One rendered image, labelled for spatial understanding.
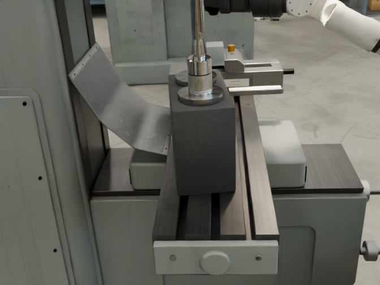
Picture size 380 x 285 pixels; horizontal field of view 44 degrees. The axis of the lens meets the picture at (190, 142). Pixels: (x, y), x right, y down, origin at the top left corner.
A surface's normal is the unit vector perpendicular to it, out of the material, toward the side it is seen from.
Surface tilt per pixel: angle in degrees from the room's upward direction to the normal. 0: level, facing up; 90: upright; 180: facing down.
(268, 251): 90
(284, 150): 0
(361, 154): 0
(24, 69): 88
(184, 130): 90
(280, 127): 0
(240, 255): 90
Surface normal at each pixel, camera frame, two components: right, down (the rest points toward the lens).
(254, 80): -0.01, 0.45
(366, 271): -0.05, -0.89
